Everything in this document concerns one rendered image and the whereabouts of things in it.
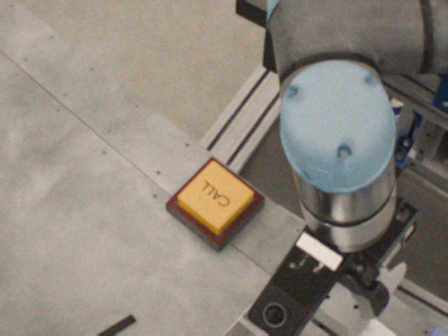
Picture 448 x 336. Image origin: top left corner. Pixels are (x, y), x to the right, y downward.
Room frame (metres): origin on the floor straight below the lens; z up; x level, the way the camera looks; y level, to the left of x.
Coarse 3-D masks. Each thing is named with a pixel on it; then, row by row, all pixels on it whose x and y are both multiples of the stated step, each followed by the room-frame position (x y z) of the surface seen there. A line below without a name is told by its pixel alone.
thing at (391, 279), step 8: (400, 264) 0.32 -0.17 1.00; (384, 272) 0.30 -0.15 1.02; (392, 272) 0.31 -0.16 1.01; (400, 272) 0.31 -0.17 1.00; (376, 280) 0.29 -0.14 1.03; (384, 280) 0.30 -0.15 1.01; (392, 280) 0.31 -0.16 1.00; (400, 280) 0.31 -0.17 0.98; (392, 288) 0.30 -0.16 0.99; (352, 296) 0.29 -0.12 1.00; (360, 296) 0.28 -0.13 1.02; (360, 304) 0.28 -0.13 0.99; (368, 304) 0.28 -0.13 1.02; (368, 312) 0.28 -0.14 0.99
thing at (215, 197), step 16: (208, 176) 0.49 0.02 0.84; (224, 176) 0.49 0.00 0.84; (192, 192) 0.47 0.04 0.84; (208, 192) 0.47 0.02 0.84; (224, 192) 0.47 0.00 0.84; (240, 192) 0.47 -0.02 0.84; (192, 208) 0.45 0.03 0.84; (208, 208) 0.45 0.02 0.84; (224, 208) 0.45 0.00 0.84; (240, 208) 0.45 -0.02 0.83; (208, 224) 0.43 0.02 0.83; (224, 224) 0.43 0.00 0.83
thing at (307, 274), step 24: (312, 240) 0.30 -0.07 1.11; (288, 264) 0.28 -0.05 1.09; (312, 264) 0.28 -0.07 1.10; (336, 264) 0.28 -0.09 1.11; (264, 288) 0.27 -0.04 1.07; (288, 288) 0.27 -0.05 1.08; (312, 288) 0.26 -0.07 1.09; (264, 312) 0.25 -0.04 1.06; (288, 312) 0.25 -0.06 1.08; (312, 312) 0.25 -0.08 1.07
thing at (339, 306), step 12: (396, 252) 0.36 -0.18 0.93; (384, 264) 0.35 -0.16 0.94; (336, 288) 0.32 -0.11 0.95; (324, 300) 0.30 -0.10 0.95; (336, 300) 0.30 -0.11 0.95; (348, 300) 0.30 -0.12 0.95; (324, 312) 0.29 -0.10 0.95; (336, 312) 0.29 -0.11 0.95; (348, 312) 0.29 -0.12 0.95; (360, 312) 0.29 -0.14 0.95; (324, 324) 0.29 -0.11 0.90; (336, 324) 0.28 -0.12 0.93; (348, 324) 0.28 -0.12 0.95; (360, 324) 0.28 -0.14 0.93
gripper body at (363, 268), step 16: (400, 176) 0.34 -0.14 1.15; (400, 192) 0.34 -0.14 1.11; (400, 208) 0.34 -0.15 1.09; (416, 208) 0.34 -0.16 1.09; (400, 224) 0.34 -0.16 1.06; (416, 224) 0.33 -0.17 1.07; (320, 240) 0.29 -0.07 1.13; (368, 240) 0.28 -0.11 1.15; (384, 240) 0.31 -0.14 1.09; (400, 240) 0.31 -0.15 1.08; (368, 256) 0.30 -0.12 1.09; (384, 256) 0.30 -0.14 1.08; (352, 272) 0.28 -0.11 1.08; (368, 272) 0.28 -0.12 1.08; (352, 288) 0.28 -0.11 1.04
